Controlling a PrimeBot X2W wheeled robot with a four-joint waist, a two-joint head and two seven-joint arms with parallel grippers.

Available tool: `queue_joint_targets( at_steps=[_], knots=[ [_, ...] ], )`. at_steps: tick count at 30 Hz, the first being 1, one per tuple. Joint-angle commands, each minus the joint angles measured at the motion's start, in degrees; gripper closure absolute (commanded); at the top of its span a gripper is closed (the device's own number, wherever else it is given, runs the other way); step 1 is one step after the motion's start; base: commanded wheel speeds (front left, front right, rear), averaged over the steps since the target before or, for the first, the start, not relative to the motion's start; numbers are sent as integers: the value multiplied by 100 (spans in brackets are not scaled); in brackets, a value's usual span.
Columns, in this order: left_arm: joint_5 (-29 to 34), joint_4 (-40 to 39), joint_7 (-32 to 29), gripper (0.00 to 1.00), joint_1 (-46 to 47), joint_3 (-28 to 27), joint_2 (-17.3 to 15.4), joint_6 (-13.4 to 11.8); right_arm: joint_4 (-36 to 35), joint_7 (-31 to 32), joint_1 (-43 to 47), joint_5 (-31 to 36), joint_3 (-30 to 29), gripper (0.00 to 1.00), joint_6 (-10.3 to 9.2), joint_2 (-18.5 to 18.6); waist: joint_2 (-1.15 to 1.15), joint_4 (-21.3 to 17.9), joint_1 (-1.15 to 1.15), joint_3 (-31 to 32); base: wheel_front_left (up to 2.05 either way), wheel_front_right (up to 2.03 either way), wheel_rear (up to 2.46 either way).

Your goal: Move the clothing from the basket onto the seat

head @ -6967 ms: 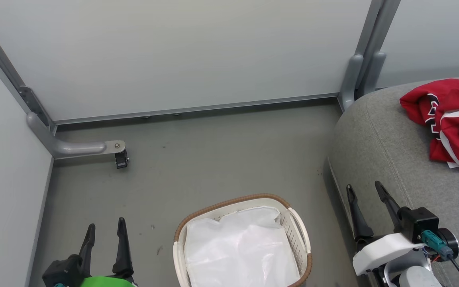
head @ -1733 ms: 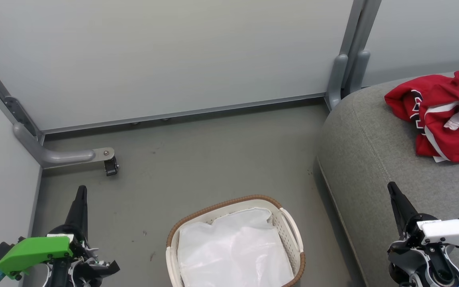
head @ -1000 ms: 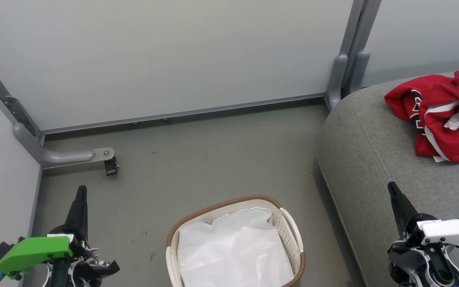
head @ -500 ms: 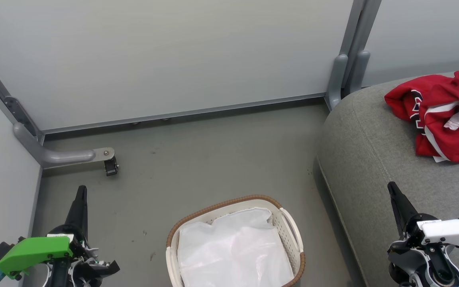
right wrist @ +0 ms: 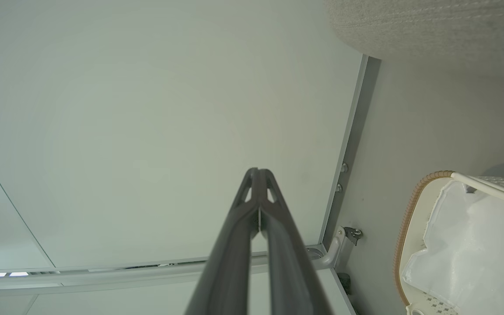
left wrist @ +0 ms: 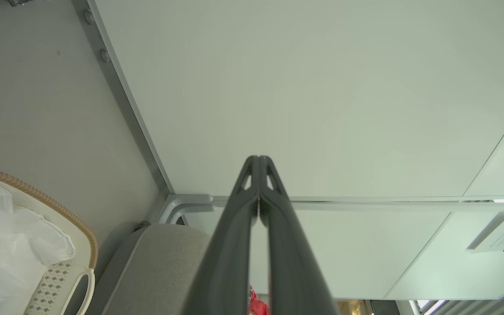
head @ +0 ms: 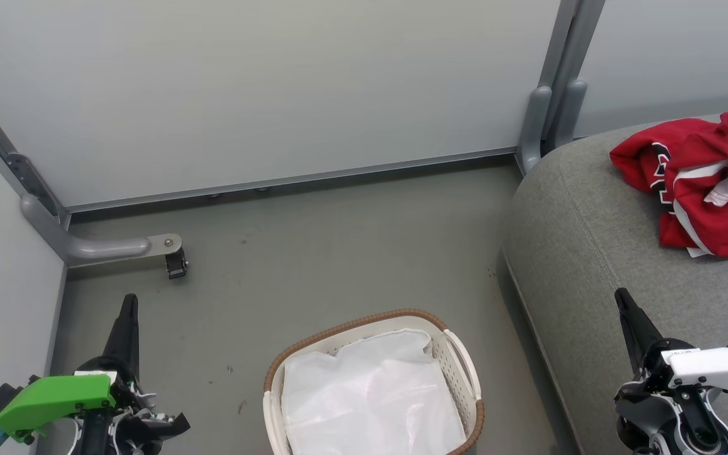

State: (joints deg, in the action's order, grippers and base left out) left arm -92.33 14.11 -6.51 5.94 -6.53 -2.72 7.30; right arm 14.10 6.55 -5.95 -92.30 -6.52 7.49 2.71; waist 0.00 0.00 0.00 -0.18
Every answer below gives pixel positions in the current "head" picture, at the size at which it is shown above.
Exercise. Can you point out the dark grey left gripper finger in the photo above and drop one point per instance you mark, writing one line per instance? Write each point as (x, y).
(125, 335)

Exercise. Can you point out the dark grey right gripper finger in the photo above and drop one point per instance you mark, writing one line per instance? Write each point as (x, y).
(637, 332)

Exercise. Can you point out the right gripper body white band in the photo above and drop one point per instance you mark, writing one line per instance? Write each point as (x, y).
(692, 373)

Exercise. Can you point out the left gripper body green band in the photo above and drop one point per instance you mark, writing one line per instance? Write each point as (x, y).
(67, 398)

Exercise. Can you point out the red jersey with white trim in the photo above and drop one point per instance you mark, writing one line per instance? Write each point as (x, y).
(718, 208)

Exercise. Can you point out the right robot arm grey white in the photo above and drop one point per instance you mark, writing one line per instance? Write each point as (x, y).
(680, 433)

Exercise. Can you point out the white laundry basket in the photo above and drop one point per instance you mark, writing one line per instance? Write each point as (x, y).
(460, 373)

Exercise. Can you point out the white plastic basket liner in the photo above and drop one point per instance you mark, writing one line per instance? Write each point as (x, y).
(370, 398)

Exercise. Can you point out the black caster wheel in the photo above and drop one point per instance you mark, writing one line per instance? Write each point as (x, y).
(177, 265)

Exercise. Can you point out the grey partition support foot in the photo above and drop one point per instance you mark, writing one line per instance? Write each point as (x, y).
(98, 248)

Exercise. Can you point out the grey sofa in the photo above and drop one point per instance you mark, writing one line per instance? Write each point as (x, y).
(591, 240)

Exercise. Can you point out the grey partition corner post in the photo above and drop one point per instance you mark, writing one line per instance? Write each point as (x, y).
(4, 148)

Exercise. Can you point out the grey partition base rail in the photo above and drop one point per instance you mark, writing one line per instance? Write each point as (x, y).
(288, 180)

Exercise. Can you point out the grey partition post with feet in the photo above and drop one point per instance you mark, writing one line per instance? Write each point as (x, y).
(550, 114)

